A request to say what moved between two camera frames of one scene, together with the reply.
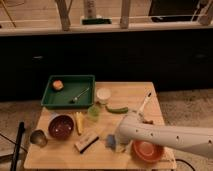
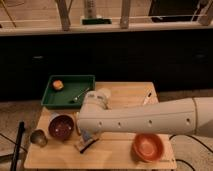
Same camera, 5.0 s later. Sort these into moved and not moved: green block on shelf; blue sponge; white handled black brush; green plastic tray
Moved: blue sponge
Not moved: green block on shelf; white handled black brush; green plastic tray
